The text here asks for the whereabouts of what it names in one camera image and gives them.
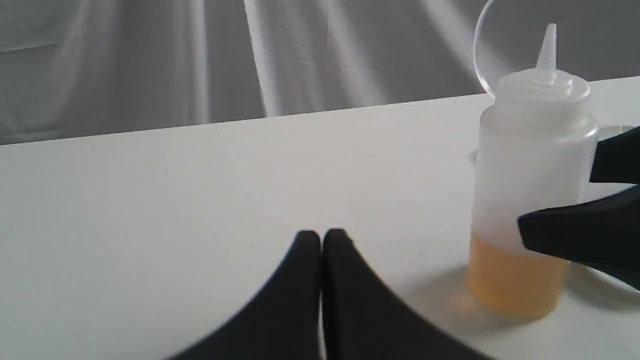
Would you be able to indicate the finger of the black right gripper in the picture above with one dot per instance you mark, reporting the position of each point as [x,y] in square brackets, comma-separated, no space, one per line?
[617,159]
[603,234]

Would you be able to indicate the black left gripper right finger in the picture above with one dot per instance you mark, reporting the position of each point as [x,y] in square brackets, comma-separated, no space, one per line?
[364,320]

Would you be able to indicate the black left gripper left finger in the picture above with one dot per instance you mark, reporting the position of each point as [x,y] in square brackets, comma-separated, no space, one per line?
[281,322]

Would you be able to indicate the clear plastic squeeze bottle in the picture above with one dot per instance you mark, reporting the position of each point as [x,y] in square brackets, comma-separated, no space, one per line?
[536,148]

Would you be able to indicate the grey fabric backdrop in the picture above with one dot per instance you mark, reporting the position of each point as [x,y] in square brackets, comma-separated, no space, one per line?
[74,68]

